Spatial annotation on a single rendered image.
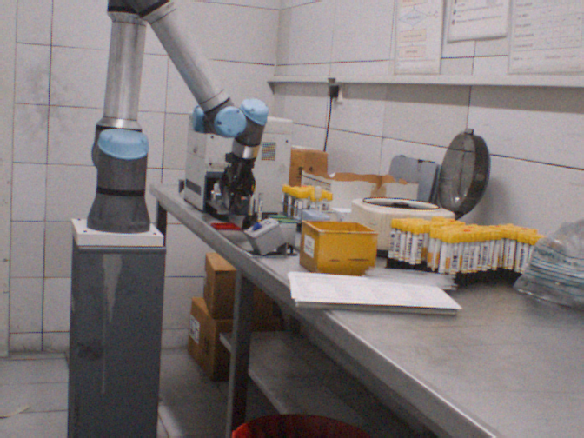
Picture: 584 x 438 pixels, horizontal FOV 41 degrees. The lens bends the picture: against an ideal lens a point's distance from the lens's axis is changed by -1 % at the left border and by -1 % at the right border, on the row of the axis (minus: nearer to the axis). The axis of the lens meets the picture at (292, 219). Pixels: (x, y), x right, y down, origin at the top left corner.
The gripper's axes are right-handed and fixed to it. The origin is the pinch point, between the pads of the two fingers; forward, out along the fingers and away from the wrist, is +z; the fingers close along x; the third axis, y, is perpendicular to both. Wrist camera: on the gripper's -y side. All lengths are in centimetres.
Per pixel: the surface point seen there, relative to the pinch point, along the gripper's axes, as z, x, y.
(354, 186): -14.9, 32.1, 8.8
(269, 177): 1.1, 16.5, -15.7
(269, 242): -24, -4, 44
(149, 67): 37, -1, -147
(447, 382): -61, -4, 115
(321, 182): -11.6, 24.9, 2.9
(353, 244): -37, 8, 60
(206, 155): -4.1, -4.2, -18.8
